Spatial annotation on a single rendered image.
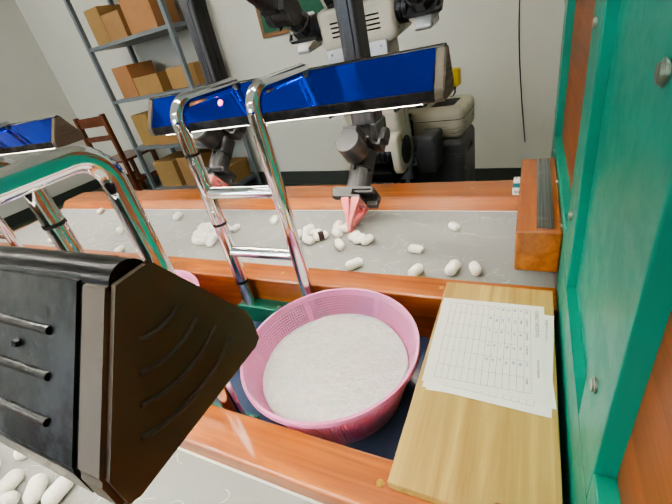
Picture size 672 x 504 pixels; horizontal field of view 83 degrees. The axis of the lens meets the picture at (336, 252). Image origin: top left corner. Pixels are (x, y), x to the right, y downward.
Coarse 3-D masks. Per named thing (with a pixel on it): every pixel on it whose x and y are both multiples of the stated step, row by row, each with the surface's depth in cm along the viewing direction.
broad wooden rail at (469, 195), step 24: (96, 192) 163; (144, 192) 147; (168, 192) 141; (192, 192) 135; (288, 192) 115; (312, 192) 111; (384, 192) 101; (408, 192) 97; (432, 192) 95; (456, 192) 92; (480, 192) 89; (504, 192) 87
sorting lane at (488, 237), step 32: (32, 224) 149; (96, 224) 134; (160, 224) 121; (192, 224) 115; (256, 224) 106; (320, 224) 97; (384, 224) 90; (416, 224) 87; (480, 224) 82; (512, 224) 79; (192, 256) 96; (224, 256) 93; (320, 256) 84; (352, 256) 81; (384, 256) 78; (416, 256) 76; (448, 256) 74; (480, 256) 72; (512, 256) 70
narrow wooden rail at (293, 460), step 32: (224, 416) 49; (192, 448) 47; (224, 448) 45; (256, 448) 44; (288, 448) 43; (320, 448) 42; (352, 448) 42; (288, 480) 40; (320, 480) 39; (352, 480) 39; (384, 480) 38
